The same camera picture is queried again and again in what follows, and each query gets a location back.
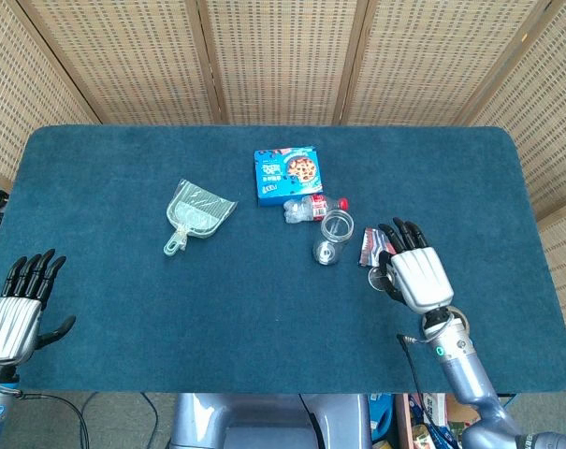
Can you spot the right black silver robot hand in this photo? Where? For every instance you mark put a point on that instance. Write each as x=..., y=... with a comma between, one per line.
x=423, y=276

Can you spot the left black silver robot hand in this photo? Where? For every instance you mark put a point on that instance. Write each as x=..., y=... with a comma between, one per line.
x=11, y=322

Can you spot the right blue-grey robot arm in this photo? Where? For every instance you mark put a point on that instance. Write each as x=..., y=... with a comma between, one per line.
x=469, y=374

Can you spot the clear glass jar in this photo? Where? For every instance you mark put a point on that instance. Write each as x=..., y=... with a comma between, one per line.
x=334, y=236

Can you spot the red black snack packet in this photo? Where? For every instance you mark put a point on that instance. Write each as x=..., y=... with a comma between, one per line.
x=371, y=245

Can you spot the crushed red-capped plastic bottle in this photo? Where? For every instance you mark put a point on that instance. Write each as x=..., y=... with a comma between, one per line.
x=310, y=209

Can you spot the blue plastic container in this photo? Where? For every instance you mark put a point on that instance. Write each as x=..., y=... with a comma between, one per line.
x=381, y=414

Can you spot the orange crate with packages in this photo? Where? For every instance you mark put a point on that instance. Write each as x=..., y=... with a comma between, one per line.
x=427, y=421

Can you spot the blue table cloth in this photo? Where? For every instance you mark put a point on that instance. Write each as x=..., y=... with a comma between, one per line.
x=170, y=304

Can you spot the blue cookie box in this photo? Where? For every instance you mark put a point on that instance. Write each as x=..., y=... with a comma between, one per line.
x=282, y=180

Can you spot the blue-grey robot torso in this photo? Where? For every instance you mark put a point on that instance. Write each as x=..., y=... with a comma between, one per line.
x=264, y=421

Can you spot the clear plastic dustpan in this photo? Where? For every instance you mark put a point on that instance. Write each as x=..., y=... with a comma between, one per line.
x=198, y=208

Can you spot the woven wicker folding screen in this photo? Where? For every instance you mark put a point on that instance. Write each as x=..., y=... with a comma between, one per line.
x=282, y=56

